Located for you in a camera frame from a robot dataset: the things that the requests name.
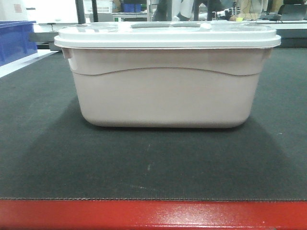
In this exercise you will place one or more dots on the pale pink storage bin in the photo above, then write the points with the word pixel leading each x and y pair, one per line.
pixel 205 88

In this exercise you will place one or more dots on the dark grey table mat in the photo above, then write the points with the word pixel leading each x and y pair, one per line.
pixel 49 151

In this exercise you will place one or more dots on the white bin lid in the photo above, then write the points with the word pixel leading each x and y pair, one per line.
pixel 168 35

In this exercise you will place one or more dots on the blue bin at left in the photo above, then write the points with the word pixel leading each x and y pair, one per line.
pixel 15 43

